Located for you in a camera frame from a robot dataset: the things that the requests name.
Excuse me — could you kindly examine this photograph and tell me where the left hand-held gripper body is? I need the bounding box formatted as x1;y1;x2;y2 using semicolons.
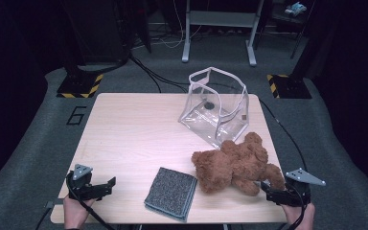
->
66;163;109;201

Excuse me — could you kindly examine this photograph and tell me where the brown teddy bear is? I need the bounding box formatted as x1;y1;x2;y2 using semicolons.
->
191;131;286;197

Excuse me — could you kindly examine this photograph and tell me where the grey table corner bracket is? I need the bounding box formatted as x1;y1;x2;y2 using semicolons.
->
44;200;64;209

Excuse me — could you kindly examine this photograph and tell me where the hand-held gripper black cable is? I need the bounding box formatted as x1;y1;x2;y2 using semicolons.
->
65;172;116;230
281;181;311;230

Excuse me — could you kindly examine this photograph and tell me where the black base with hazard stripes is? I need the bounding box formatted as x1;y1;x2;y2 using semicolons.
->
266;74;313;100
56;73;104;99

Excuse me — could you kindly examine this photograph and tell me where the left hand-held gripper black cable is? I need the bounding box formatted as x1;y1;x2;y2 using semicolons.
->
65;172;116;230

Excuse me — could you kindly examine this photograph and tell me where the person's left hand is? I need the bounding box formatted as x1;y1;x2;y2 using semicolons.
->
62;195;97;230

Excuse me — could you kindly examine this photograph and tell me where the grey cloth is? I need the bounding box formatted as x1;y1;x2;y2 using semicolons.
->
143;167;198;223

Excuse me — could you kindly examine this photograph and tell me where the white floor cable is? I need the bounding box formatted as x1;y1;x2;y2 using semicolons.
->
157;0;202;50

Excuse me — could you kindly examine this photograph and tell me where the clear plastic bag white trim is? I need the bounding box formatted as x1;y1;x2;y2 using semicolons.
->
177;66;250;150

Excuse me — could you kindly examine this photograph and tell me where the right hand-held gripper black cable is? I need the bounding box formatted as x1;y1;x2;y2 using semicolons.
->
281;181;311;230

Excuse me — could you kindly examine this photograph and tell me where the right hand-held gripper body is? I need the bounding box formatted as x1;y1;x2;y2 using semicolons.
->
276;168;327;207

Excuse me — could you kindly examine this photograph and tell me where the blue and white packet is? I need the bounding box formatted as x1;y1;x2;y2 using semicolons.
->
284;1;308;17

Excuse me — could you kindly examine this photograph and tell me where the white metal stand frame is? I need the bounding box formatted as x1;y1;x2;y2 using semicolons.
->
181;0;265;67

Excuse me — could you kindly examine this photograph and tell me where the person's right hand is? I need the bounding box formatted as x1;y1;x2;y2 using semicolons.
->
281;200;316;230

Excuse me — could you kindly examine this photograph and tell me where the black cabinet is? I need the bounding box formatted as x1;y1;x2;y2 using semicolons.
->
60;0;132;65

